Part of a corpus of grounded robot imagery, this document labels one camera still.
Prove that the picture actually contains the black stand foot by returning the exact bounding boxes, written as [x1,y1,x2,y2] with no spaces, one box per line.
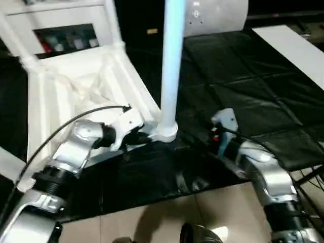
[297,19,317,38]

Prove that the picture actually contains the white cabinet with glass doors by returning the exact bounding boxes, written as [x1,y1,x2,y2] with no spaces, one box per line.
[0,0,121,60]

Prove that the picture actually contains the white plastic table leg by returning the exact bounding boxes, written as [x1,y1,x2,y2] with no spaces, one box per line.
[156,0,187,137]
[0,146,36,189]
[105,0,127,50]
[0,11,43,73]

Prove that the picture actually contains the red bottle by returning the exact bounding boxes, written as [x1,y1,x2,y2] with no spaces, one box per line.
[37,35,51,53]

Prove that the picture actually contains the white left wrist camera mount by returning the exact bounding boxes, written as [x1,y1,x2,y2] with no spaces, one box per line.
[111,108,145,152]

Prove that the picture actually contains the white flat board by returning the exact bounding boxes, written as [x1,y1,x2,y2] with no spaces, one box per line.
[252,25,324,91]

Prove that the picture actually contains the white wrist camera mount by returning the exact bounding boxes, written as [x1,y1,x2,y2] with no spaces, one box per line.
[111,108,145,152]
[211,108,240,155]

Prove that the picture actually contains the black floor cables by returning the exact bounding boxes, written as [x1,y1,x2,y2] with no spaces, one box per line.
[298,167,324,218]

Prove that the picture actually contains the grey printed cushion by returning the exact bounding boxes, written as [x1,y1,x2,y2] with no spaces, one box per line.
[182,0,250,38]

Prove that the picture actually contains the black flat bar device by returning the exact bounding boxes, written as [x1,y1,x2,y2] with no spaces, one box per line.
[247,14,324,20]

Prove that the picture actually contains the white plastic table top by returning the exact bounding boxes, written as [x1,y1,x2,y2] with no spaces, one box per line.
[15,42,179,192]

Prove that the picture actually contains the black work mat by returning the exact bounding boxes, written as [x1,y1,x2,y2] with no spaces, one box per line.
[0,27,324,223]

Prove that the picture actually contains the black sofa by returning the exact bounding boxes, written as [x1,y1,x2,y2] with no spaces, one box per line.
[116,0,324,41]

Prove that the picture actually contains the black tripod leg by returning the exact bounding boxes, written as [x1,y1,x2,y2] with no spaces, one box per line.
[291,164,324,185]

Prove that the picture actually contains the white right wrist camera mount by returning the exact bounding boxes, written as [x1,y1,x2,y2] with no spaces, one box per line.
[211,108,240,155]

